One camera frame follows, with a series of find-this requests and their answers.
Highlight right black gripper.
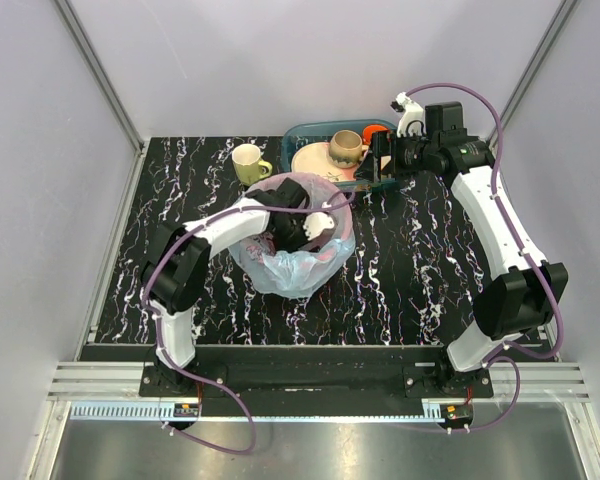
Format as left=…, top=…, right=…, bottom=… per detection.
left=353, top=130, right=437, bottom=184

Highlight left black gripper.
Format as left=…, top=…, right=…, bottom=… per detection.
left=270, top=211, right=322, bottom=274

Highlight light blue plastic trash bag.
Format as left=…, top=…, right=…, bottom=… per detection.
left=229, top=173, right=356, bottom=299

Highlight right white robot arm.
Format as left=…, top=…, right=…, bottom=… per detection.
left=356, top=93, right=568, bottom=397

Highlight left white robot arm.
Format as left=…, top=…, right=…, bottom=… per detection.
left=141, top=179, right=334, bottom=396

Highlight orange plastic cup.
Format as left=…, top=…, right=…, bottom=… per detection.
left=362, top=124, right=388, bottom=145

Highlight beige brown ceramic cup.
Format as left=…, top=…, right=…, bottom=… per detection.
left=328, top=130, right=368, bottom=168

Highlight yellow-green ceramic mug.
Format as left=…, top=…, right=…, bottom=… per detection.
left=231, top=144, right=273, bottom=186

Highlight cream floral plate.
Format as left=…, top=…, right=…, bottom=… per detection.
left=291, top=142, right=357, bottom=183

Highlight teal plastic dish tub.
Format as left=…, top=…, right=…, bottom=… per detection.
left=280, top=119, right=397, bottom=191

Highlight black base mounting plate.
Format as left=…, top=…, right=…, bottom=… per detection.
left=139, top=345, right=494, bottom=419

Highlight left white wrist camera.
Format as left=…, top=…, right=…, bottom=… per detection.
left=303, top=212, right=336, bottom=244

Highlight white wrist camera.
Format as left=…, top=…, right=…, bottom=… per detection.
left=303, top=212, right=336, bottom=244
left=391, top=92, right=424, bottom=137

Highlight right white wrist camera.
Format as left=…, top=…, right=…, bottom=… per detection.
left=391, top=92, right=424, bottom=137

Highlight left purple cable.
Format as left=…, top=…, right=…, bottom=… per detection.
left=140, top=188, right=357, bottom=455

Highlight aluminium front rail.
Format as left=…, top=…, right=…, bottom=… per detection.
left=47, top=362, right=589, bottom=424

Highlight left aluminium frame post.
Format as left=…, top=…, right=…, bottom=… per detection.
left=49, top=0, right=147, bottom=151

